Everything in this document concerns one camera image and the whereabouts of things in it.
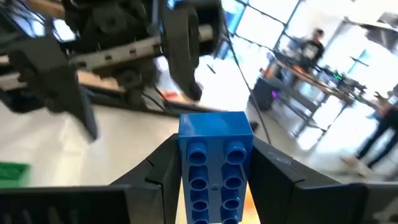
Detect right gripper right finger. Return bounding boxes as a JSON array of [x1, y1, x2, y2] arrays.
[[248, 138, 368, 224]]

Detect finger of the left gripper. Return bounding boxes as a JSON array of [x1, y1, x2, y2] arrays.
[[55, 70, 100, 143]]

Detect person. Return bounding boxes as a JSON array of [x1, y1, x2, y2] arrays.
[[297, 27, 326, 75], [341, 83, 398, 175]]

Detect blue toy brick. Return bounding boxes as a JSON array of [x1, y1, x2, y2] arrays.
[[177, 111, 255, 224]]

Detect green toy brick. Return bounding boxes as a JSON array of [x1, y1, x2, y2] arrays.
[[0, 161, 30, 189]]

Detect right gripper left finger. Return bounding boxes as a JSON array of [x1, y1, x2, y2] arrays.
[[109, 133, 183, 224]]

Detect cluttered background desk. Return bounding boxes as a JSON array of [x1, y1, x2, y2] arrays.
[[251, 57, 369, 138]]

